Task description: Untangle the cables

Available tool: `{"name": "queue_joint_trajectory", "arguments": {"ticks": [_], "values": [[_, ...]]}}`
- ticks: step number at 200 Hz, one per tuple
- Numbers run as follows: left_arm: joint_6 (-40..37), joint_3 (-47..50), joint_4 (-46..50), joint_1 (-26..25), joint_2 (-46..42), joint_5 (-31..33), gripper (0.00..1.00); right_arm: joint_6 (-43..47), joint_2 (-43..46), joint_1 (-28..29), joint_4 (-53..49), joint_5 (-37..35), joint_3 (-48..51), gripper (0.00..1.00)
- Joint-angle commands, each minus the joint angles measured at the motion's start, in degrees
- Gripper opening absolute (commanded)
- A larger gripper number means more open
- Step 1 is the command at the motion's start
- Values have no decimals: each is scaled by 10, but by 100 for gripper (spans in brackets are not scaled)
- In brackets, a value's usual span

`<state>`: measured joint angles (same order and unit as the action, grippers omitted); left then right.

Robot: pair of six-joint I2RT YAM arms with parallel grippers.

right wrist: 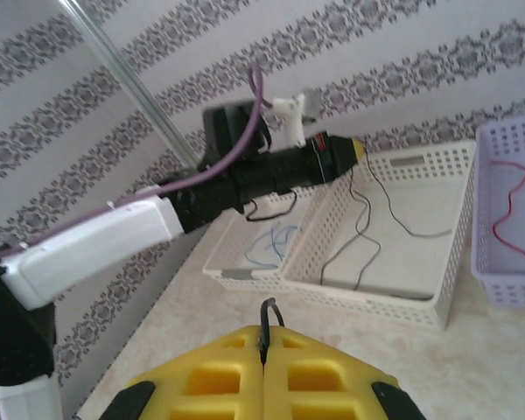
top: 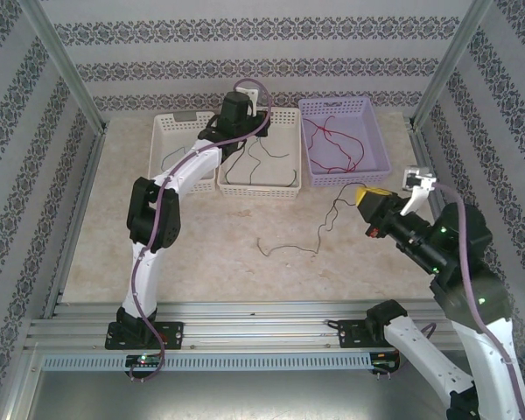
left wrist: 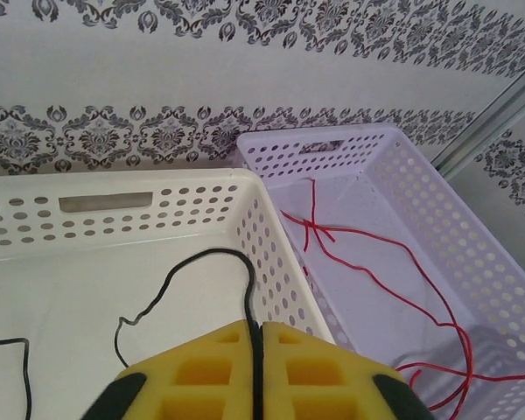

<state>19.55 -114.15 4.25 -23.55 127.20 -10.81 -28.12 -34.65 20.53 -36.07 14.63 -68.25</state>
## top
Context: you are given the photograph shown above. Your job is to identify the large white plastic basket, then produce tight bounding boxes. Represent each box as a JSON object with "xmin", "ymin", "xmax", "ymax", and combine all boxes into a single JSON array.
[{"xmin": 215, "ymin": 105, "xmax": 304, "ymax": 200}]

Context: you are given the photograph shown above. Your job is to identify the thin dark grey cable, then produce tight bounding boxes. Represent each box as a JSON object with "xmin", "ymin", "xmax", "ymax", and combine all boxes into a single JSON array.
[{"xmin": 255, "ymin": 185, "xmax": 361, "ymax": 259}]

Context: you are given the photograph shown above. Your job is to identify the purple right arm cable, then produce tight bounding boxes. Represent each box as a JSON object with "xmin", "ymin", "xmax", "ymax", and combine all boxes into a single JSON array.
[{"xmin": 419, "ymin": 180, "xmax": 525, "ymax": 420}]

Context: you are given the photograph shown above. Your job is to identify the aluminium side rail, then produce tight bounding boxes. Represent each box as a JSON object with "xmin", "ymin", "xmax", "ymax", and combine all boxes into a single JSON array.
[
  {"xmin": 42, "ymin": 126, "xmax": 111, "ymax": 319},
  {"xmin": 408, "ymin": 117, "xmax": 481, "ymax": 314}
]

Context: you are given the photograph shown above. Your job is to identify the small white basket grey handles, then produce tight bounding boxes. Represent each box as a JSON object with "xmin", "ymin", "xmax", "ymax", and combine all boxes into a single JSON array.
[{"xmin": 147, "ymin": 110, "xmax": 218, "ymax": 196}]

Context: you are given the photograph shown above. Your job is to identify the purple plastic basket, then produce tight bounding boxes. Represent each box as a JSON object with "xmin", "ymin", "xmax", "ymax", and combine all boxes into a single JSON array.
[{"xmin": 297, "ymin": 96, "xmax": 393, "ymax": 190}]

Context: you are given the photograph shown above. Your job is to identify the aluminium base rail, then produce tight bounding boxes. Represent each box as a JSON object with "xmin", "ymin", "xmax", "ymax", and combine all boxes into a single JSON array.
[{"xmin": 24, "ymin": 299, "xmax": 504, "ymax": 352}]

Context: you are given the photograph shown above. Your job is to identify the white slotted cable duct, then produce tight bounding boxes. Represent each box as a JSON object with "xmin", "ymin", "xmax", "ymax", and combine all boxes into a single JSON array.
[{"xmin": 40, "ymin": 352, "xmax": 374, "ymax": 372}]

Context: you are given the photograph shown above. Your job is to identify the aluminium frame post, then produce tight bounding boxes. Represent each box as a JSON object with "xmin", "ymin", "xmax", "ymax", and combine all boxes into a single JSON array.
[
  {"xmin": 412, "ymin": 0, "xmax": 496, "ymax": 129},
  {"xmin": 19, "ymin": 0, "xmax": 109, "ymax": 133}
]

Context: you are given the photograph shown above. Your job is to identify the thin green cable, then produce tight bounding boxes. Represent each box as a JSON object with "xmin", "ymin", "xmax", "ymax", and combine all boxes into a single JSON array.
[{"xmin": 157, "ymin": 144, "xmax": 192, "ymax": 173}]

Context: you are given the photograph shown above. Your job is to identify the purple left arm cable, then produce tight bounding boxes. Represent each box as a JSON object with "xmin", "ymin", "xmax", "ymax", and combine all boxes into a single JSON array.
[{"xmin": 128, "ymin": 77, "xmax": 273, "ymax": 383}]

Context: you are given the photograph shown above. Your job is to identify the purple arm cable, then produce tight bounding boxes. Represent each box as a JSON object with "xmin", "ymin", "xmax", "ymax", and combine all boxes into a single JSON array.
[
  {"xmin": 128, "ymin": 77, "xmax": 273, "ymax": 383},
  {"xmin": 419, "ymin": 180, "xmax": 525, "ymax": 420}
]

